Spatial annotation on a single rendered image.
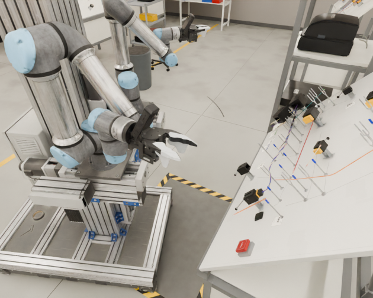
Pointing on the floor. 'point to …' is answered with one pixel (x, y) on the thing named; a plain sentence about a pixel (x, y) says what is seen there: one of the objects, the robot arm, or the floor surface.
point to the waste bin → (141, 65)
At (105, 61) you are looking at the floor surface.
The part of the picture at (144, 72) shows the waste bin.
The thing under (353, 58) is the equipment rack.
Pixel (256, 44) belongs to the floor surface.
